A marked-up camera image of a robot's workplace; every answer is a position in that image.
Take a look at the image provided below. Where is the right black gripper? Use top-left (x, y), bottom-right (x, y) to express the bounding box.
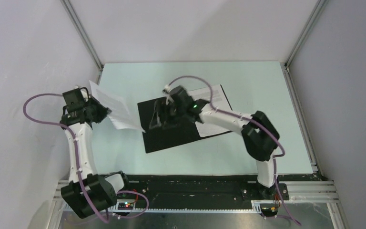
top-left (149, 101), bottom-right (186, 129)

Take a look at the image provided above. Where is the red folder black inside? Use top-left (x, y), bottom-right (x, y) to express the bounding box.
top-left (137, 97), bottom-right (230, 153)

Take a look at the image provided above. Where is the printed paper sheet top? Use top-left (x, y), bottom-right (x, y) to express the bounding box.
top-left (90, 81), bottom-right (145, 133)

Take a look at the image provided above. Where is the white paper sheet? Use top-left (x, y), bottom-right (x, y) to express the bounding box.
top-left (188, 84), bottom-right (237, 138)

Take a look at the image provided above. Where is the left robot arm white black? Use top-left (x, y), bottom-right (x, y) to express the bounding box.
top-left (59, 87), bottom-right (132, 219)

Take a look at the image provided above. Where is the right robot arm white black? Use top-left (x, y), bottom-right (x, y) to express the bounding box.
top-left (149, 86), bottom-right (280, 199)

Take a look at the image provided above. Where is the left circuit board with leds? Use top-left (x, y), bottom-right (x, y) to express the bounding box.
top-left (117, 202), bottom-right (135, 210)

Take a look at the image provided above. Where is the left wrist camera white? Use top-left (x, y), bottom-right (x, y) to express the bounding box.
top-left (74, 85), bottom-right (89, 102)

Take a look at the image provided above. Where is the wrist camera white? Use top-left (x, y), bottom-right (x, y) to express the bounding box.
top-left (162, 84), bottom-right (178, 105)
top-left (74, 85), bottom-right (89, 102)

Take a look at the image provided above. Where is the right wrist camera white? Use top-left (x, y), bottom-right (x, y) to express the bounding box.
top-left (162, 84), bottom-right (178, 105)

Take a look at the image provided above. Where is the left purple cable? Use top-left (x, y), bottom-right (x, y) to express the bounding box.
top-left (22, 93), bottom-right (150, 224)

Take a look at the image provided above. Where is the left aluminium frame post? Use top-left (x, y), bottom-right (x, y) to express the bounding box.
top-left (60, 0), bottom-right (104, 71)

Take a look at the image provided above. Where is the aluminium frame post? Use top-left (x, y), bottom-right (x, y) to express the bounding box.
top-left (60, 0), bottom-right (104, 71)
top-left (284, 0), bottom-right (329, 73)

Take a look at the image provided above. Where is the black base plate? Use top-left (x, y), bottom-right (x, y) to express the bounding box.
top-left (114, 175), bottom-right (277, 209)

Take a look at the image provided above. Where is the grey slotted cable duct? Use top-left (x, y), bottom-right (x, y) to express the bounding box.
top-left (109, 202), bottom-right (262, 214)

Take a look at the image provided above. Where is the right circuit board with wires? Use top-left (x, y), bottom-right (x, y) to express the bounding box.
top-left (260, 206), bottom-right (279, 218)

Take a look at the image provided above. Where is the right aluminium frame post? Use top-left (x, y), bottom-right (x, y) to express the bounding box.
top-left (284, 0), bottom-right (329, 73)

